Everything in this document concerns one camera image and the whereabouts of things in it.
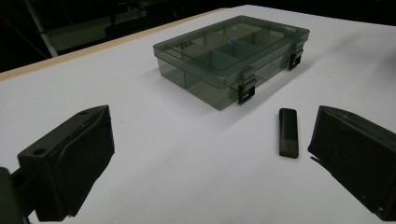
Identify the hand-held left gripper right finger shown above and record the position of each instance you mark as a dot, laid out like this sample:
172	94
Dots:
358	155

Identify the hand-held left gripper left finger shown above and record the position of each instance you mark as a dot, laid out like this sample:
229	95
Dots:
71	161

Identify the small black rectangular block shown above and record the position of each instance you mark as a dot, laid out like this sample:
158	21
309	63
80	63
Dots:
288	133

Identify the transparent grey compartment storage box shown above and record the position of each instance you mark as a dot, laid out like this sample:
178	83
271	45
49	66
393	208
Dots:
218	59

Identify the light wooden table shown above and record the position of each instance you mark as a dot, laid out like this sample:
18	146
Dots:
77	53

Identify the white desk leg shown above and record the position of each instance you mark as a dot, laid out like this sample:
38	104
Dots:
42	31

